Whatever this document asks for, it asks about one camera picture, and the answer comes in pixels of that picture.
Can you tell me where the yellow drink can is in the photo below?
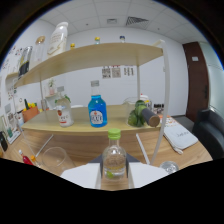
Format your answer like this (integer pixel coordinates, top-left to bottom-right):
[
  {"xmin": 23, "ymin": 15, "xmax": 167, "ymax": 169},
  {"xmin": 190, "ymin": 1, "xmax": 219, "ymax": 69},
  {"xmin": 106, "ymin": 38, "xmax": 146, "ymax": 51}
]
[{"xmin": 159, "ymin": 160, "xmax": 180, "ymax": 175}]

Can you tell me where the clear bottle green cap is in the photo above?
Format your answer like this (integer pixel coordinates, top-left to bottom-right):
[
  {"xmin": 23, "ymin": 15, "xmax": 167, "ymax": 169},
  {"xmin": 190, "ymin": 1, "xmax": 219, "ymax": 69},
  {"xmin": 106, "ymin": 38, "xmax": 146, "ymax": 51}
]
[{"xmin": 101, "ymin": 128, "xmax": 128, "ymax": 181}]

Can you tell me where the small red liquid bottle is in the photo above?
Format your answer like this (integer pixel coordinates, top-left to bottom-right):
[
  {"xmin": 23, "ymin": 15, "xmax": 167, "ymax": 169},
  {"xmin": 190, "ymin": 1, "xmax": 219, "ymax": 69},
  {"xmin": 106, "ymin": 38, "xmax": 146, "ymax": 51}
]
[{"xmin": 18, "ymin": 149, "xmax": 34, "ymax": 167}]

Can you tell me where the clear glass with ice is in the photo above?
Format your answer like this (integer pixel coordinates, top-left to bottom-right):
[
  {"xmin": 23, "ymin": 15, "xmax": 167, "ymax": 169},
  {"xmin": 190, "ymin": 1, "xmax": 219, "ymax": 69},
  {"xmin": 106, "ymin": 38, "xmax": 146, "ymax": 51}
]
[{"xmin": 41, "ymin": 146, "xmax": 76, "ymax": 177}]

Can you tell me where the white zip pouch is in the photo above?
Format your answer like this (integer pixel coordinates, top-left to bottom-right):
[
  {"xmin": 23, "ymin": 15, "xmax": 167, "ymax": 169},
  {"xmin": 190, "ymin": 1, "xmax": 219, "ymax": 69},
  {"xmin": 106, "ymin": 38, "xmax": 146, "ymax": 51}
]
[{"xmin": 163, "ymin": 123, "xmax": 200, "ymax": 155}]

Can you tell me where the two-tier wooden shelf rack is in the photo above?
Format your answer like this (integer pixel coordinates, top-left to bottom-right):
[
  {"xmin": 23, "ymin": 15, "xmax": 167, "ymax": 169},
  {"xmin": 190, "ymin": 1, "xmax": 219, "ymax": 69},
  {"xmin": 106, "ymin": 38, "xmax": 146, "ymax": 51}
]
[{"xmin": 13, "ymin": 39, "xmax": 172, "ymax": 166}]

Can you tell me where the dark cylinder wooden end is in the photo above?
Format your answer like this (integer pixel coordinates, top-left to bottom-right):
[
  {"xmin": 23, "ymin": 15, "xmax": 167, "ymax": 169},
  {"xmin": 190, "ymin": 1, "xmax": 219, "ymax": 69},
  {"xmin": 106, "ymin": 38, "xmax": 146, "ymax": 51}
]
[{"xmin": 141, "ymin": 106, "xmax": 161, "ymax": 128}]

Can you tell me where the glass jar with limes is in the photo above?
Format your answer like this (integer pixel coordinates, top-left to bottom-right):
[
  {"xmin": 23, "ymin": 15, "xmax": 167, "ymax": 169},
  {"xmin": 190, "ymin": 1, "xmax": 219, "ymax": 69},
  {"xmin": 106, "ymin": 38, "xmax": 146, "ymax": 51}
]
[{"xmin": 124, "ymin": 97, "xmax": 148, "ymax": 128}]

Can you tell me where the clear bottle red label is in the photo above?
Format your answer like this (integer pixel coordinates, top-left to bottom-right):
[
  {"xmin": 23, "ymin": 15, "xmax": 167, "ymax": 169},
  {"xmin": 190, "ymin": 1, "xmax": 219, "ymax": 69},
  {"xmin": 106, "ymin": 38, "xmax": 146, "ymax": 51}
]
[{"xmin": 54, "ymin": 85, "xmax": 75, "ymax": 128}]

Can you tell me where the blue liquid bottle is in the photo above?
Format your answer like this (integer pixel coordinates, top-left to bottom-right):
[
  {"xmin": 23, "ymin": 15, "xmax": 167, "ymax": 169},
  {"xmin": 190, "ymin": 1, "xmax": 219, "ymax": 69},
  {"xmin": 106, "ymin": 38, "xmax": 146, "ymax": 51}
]
[{"xmin": 87, "ymin": 79, "xmax": 108, "ymax": 128}]

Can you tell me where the white squeeze bottle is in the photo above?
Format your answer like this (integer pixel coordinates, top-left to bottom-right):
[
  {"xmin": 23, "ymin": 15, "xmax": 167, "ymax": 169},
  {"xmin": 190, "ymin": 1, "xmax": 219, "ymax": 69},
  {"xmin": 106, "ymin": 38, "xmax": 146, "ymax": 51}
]
[{"xmin": 139, "ymin": 93, "xmax": 153, "ymax": 111}]

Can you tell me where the black office chair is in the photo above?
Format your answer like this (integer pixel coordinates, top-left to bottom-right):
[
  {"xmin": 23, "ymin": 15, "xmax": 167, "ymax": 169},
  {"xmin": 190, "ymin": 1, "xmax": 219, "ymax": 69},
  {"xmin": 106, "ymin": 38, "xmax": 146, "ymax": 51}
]
[{"xmin": 192, "ymin": 108, "xmax": 224, "ymax": 161}]

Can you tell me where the white tray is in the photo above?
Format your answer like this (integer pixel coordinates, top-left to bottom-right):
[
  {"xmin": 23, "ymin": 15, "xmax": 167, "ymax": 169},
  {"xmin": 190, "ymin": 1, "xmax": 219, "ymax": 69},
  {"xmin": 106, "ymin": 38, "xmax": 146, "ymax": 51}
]
[{"xmin": 6, "ymin": 129, "xmax": 22, "ymax": 145}]

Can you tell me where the black kettle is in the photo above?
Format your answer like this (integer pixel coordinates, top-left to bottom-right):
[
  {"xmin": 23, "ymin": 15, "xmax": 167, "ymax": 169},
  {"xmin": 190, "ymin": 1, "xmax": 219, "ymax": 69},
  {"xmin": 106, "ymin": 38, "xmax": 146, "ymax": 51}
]
[{"xmin": 0, "ymin": 131, "xmax": 9, "ymax": 153}]

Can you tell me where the vase with white flowers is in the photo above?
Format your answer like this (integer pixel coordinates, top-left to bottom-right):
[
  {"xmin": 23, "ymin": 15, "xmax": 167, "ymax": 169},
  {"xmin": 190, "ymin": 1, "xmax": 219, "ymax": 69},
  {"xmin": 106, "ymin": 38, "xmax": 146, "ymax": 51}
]
[{"xmin": 47, "ymin": 78, "xmax": 57, "ymax": 98}]

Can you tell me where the dark brown door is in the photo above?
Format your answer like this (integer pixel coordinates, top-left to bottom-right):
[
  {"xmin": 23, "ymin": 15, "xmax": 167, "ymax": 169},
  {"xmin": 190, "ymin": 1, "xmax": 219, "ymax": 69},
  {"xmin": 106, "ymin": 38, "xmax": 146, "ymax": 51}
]
[{"xmin": 181, "ymin": 41, "xmax": 210, "ymax": 123}]

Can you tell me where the black silver foil bag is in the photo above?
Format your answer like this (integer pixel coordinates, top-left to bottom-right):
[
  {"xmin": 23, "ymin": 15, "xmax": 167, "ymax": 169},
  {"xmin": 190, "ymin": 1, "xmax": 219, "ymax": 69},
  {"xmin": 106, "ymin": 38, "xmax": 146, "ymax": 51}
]
[{"xmin": 17, "ymin": 45, "xmax": 34, "ymax": 79}]

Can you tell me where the glass jar cork lid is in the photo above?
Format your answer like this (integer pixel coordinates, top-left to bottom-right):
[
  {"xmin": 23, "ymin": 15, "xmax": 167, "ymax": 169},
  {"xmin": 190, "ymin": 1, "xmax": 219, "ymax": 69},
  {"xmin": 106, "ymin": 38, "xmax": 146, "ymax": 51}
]
[{"xmin": 31, "ymin": 35, "xmax": 47, "ymax": 69}]

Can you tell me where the large white bottle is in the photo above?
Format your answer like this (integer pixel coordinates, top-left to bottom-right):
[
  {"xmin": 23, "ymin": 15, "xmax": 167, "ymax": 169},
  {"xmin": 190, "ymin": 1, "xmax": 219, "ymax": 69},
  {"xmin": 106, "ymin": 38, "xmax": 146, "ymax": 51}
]
[{"xmin": 46, "ymin": 21, "xmax": 69, "ymax": 59}]

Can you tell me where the ceiling air vent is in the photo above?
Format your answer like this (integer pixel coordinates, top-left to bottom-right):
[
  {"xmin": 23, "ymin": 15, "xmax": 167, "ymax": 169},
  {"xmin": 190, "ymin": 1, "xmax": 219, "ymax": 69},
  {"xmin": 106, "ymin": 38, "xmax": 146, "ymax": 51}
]
[{"xmin": 125, "ymin": 15, "xmax": 150, "ymax": 28}]

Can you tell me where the multicolour wall poster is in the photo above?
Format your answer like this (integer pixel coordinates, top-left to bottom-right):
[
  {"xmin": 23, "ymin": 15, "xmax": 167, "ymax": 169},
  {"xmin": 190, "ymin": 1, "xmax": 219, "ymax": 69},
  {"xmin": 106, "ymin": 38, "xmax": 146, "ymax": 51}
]
[{"xmin": 123, "ymin": 65, "xmax": 135, "ymax": 77}]

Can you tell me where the blue yellow wall poster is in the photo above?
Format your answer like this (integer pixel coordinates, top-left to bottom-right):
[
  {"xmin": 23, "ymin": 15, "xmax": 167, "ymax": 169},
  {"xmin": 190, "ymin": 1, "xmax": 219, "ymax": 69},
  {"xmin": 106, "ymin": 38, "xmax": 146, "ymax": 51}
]
[{"xmin": 101, "ymin": 65, "xmax": 113, "ymax": 79}]

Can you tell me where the red white wall poster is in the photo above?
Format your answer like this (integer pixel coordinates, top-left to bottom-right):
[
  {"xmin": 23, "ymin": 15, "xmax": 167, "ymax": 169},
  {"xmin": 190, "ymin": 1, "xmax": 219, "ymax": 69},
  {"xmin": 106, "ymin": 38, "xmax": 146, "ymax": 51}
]
[{"xmin": 111, "ymin": 65, "xmax": 122, "ymax": 79}]

